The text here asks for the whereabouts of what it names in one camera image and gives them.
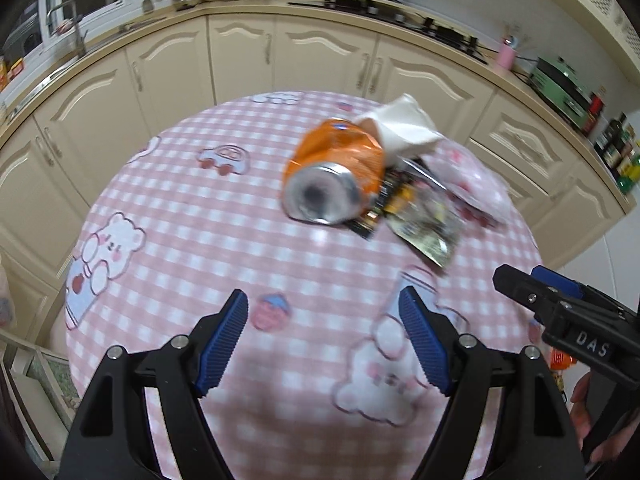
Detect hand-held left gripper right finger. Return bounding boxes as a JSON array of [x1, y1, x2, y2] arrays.
[[398, 285, 586, 480]]

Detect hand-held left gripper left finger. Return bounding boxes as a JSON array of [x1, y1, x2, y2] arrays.
[[60, 289, 249, 480]]

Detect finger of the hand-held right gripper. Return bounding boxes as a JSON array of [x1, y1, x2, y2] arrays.
[[531, 266, 626, 318], [492, 264, 576, 333]]

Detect clear plastic bag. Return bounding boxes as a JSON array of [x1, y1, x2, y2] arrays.
[[422, 142, 516, 231]]

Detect silver foil wrapper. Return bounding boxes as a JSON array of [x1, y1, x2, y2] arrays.
[[387, 180, 463, 267]]

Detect crushed orange soda can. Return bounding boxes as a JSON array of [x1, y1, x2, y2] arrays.
[[282, 116, 388, 226]]

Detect white tissue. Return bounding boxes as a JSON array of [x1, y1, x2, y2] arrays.
[[352, 93, 446, 158]]

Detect person's right hand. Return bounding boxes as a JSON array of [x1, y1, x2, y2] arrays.
[[570, 373, 640, 465]]

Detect orange red snack packet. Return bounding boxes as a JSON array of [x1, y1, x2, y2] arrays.
[[549, 347, 575, 376]]

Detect pink checked tablecloth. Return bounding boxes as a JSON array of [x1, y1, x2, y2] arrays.
[[64, 90, 543, 480]]

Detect row of condiment bottles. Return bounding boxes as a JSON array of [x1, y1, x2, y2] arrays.
[[585, 87, 640, 196]]

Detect white framed green panel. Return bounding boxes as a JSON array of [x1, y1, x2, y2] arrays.
[[0, 332, 81, 463]]

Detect green electric cooker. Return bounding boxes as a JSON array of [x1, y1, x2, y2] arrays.
[[527, 55, 603, 131]]

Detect pink utensil holder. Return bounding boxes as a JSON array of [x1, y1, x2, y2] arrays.
[[496, 37, 518, 70]]

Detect cream base kitchen cabinets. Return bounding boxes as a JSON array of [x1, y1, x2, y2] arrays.
[[0, 0, 638, 376]]

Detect black gas stove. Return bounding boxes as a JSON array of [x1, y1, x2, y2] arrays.
[[287, 0, 488, 65]]

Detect stainless steel sink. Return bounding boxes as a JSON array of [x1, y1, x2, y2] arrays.
[[7, 16, 168, 113]]

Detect steel kitchen faucet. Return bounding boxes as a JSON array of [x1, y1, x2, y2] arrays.
[[47, 0, 88, 58]]

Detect beige kitchen countertop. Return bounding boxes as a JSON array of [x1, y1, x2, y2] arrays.
[[0, 0, 638, 216]]

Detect red yellow packet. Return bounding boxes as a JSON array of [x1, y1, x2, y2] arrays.
[[0, 55, 23, 88]]

